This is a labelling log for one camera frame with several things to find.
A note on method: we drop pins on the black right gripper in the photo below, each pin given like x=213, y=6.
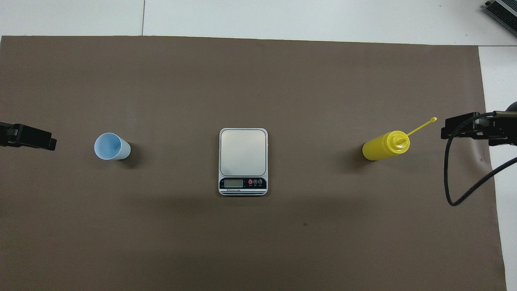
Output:
x=501, y=129

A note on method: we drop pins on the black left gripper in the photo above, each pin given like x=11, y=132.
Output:
x=8, y=135

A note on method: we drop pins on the light blue plastic cup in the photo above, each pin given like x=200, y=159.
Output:
x=111, y=147

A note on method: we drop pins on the yellow squeeze bottle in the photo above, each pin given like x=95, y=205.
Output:
x=379, y=147

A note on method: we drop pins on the silver digital kitchen scale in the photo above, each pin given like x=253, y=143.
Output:
x=242, y=151

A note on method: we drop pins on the grey finned metal device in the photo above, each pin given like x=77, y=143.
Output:
x=505, y=12

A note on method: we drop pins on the brown table mat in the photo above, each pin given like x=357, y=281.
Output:
x=161, y=81

